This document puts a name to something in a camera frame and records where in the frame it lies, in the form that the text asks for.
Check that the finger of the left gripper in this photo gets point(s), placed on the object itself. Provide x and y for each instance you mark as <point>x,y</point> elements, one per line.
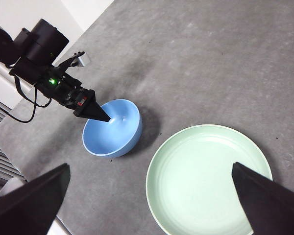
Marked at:
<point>93,110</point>

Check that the blue ribbed bowl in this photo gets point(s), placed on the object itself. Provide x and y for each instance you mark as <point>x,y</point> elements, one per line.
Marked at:
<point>107,139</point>

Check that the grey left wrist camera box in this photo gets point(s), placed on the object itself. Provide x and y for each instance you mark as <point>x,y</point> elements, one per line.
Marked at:
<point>83,61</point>

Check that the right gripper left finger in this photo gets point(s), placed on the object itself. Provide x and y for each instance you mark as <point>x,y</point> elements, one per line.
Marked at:
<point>31,205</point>

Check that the grey slatted panel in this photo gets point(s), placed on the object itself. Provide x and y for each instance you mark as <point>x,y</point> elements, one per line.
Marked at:
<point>0,137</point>

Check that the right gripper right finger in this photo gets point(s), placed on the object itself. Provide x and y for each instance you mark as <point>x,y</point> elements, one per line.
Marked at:
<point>272,208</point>

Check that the pale green plate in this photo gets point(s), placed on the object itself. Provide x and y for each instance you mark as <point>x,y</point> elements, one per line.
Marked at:
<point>193,181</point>

